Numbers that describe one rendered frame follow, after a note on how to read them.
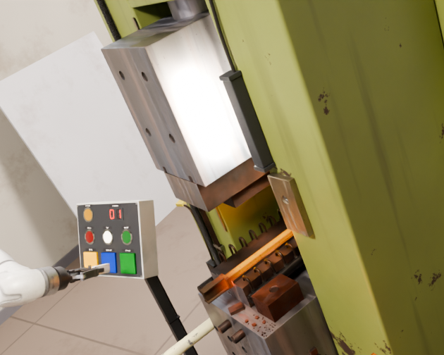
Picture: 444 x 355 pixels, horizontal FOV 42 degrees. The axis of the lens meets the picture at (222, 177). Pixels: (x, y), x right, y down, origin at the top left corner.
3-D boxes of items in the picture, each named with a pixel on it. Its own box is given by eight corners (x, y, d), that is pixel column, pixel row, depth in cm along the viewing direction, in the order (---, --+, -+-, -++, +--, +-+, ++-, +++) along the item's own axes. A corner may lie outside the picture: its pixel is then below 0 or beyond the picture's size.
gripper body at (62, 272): (44, 291, 184) (68, 285, 191) (61, 292, 179) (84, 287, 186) (43, 268, 184) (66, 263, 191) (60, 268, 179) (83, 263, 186)
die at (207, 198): (208, 212, 161) (196, 184, 157) (175, 198, 178) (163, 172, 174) (314, 140, 177) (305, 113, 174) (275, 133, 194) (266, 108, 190)
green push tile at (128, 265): (135, 274, 206) (133, 254, 206) (121, 273, 210) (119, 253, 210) (139, 273, 207) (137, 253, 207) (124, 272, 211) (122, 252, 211)
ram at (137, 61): (222, 194, 146) (159, 46, 130) (156, 169, 178) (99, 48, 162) (337, 117, 162) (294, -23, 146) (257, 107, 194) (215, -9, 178)
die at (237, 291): (251, 308, 175) (241, 286, 172) (216, 286, 192) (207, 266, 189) (345, 233, 192) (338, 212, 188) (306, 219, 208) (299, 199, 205)
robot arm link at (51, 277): (46, 299, 174) (63, 295, 179) (45, 269, 174) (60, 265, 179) (29, 297, 180) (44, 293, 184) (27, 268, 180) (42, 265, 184)
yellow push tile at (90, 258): (97, 271, 218) (96, 252, 218) (84, 271, 222) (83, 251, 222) (101, 271, 219) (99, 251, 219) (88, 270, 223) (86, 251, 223)
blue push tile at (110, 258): (115, 273, 212) (114, 253, 212) (102, 272, 216) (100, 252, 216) (119, 272, 213) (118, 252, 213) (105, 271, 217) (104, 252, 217)
